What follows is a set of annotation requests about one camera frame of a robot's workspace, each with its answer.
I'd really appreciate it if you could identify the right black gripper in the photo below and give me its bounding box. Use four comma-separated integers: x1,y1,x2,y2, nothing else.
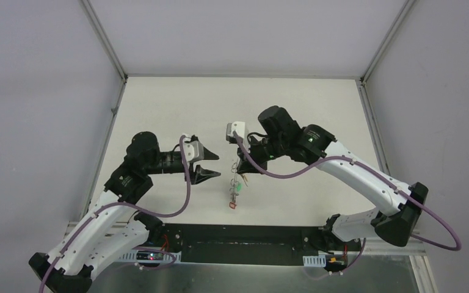
237,134,287,175

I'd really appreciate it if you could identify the perforated metal ring plate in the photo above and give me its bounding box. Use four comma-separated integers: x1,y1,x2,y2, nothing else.
229,161,247,204

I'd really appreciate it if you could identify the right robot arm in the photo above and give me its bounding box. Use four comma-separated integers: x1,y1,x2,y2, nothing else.
226,106,428,250

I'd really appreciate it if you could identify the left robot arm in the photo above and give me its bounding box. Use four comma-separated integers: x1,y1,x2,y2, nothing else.
29,131,220,292

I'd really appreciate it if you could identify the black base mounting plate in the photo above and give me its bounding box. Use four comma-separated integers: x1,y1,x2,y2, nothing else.
142,223,362,266

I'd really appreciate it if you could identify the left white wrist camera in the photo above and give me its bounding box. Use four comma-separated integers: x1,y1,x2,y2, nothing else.
181,134,204,164

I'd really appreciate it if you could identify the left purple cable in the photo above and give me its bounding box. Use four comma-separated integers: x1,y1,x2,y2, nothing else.
38,135,192,293

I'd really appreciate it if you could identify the white slotted cable duct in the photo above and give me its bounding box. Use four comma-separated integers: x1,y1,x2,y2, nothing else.
117,250,181,264

